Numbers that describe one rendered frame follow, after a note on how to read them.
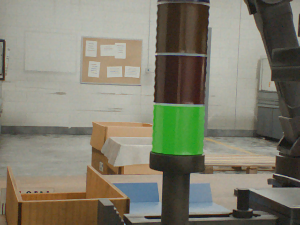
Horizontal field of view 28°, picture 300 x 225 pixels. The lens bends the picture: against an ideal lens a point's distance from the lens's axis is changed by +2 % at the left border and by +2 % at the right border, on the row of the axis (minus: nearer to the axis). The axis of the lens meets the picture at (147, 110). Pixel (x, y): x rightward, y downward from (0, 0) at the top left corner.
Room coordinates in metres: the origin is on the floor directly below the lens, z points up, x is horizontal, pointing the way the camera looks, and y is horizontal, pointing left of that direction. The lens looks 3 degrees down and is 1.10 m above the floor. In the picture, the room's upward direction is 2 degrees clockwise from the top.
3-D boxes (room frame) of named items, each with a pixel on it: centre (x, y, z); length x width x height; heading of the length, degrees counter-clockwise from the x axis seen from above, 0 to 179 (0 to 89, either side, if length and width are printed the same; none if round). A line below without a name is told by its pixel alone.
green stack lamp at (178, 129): (0.42, -0.02, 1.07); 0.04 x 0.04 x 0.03
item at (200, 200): (0.80, -0.08, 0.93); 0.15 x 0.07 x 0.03; 16
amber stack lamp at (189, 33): (0.42, -0.02, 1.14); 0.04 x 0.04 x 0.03
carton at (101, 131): (4.97, 0.18, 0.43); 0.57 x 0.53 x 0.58; 17
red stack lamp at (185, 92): (0.42, -0.02, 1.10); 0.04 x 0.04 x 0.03
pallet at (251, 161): (7.41, -1.15, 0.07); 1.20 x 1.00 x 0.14; 105
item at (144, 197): (0.79, 0.00, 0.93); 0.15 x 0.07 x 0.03; 15
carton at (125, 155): (4.38, -0.01, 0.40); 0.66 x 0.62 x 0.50; 13
